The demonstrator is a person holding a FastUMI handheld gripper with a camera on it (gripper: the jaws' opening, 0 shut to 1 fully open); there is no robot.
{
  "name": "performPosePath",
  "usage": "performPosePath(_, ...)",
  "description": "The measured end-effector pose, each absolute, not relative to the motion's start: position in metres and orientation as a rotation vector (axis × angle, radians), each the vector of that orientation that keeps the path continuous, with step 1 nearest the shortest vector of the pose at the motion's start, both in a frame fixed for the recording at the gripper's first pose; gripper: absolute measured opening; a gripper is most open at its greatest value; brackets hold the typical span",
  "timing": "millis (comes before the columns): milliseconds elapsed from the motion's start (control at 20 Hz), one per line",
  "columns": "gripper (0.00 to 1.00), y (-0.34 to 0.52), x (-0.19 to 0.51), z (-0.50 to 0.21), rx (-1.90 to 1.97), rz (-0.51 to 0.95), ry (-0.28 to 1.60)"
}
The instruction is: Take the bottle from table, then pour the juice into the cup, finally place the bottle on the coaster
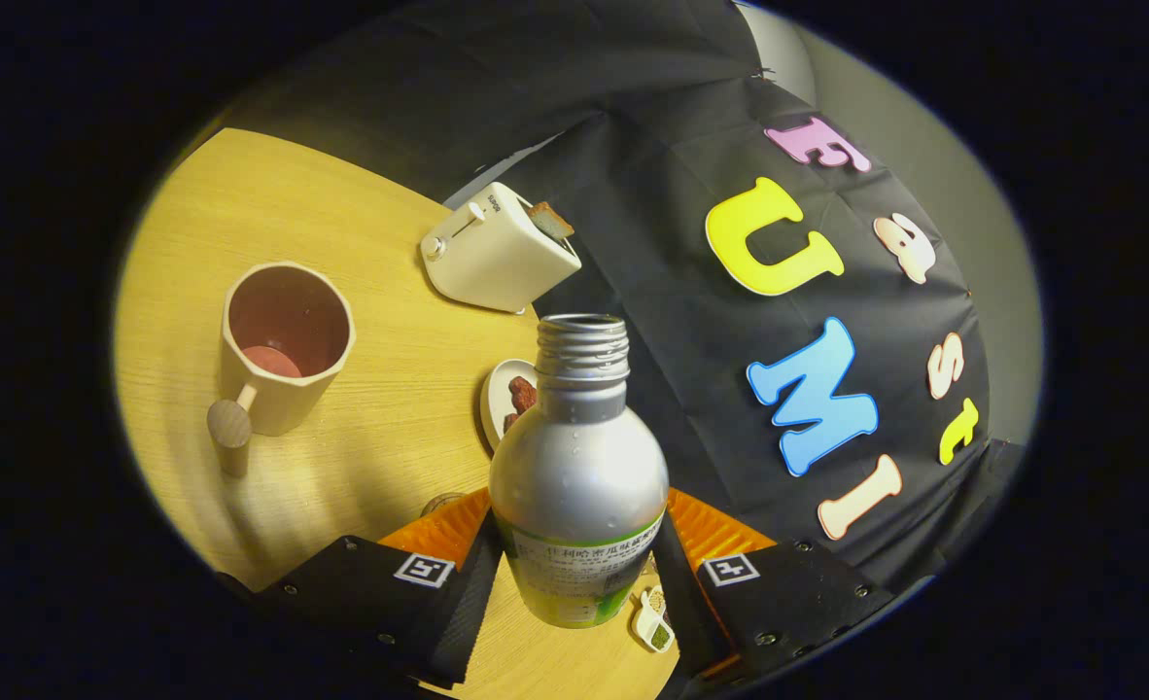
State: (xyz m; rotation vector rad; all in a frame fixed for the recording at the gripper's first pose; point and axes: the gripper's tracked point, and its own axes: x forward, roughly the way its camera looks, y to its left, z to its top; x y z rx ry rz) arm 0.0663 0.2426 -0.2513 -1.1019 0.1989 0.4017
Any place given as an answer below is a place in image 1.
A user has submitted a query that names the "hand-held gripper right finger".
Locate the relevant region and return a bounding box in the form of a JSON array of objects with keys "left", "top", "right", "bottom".
[{"left": 650, "top": 488, "right": 898, "bottom": 698}]

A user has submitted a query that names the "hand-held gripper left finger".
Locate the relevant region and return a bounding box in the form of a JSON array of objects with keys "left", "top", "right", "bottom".
[{"left": 244, "top": 488, "right": 505, "bottom": 691}]

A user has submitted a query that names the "silver bottle with green label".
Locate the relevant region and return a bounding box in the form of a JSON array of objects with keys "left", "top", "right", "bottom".
[{"left": 488, "top": 313, "right": 671, "bottom": 630}]

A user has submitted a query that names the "beige cup with knob handle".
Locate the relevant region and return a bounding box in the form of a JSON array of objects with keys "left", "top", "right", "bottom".
[{"left": 207, "top": 261, "right": 357, "bottom": 479}]

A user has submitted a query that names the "white divided dish with beans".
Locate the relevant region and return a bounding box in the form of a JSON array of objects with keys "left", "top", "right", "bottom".
[{"left": 632, "top": 587, "right": 676, "bottom": 653}]

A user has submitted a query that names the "white plate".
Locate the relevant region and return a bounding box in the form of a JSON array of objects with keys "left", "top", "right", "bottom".
[{"left": 480, "top": 359, "right": 540, "bottom": 454}]

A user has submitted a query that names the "white toaster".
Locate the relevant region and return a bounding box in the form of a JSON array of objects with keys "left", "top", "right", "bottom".
[{"left": 420, "top": 182, "right": 583, "bottom": 315}]

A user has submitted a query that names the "toast slice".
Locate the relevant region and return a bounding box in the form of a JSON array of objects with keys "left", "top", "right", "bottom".
[{"left": 526, "top": 201, "right": 576, "bottom": 241}]

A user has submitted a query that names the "wooden table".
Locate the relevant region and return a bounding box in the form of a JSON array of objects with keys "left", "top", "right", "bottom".
[{"left": 113, "top": 126, "right": 682, "bottom": 700}]

